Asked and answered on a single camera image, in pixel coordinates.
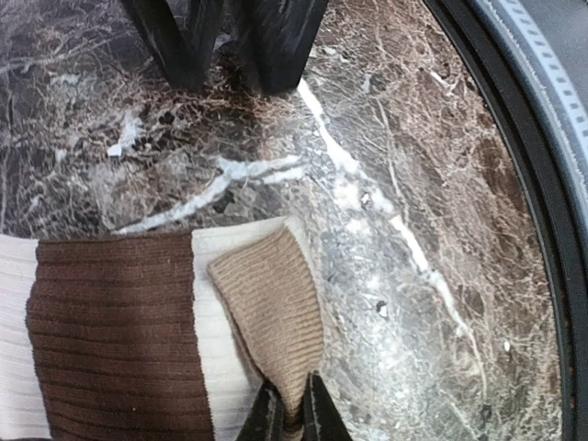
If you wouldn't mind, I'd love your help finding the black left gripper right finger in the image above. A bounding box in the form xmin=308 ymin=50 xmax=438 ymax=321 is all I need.
xmin=302 ymin=372 xmax=352 ymax=441

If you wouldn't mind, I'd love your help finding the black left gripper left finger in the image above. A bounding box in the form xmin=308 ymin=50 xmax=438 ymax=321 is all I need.
xmin=236 ymin=383 xmax=285 ymax=441

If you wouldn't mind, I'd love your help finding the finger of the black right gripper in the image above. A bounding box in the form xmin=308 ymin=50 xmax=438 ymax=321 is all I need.
xmin=237 ymin=0 xmax=328 ymax=95
xmin=120 ymin=0 xmax=224 ymax=92

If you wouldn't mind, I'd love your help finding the cream brown block sock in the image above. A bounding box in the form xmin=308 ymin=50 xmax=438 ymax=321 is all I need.
xmin=1 ymin=216 xmax=323 ymax=440

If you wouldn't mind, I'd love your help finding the white slotted cable duct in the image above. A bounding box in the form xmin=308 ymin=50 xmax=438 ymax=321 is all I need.
xmin=479 ymin=1 xmax=587 ymax=203

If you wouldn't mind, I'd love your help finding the black front table rail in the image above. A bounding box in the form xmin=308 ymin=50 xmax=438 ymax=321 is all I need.
xmin=427 ymin=1 xmax=587 ymax=440

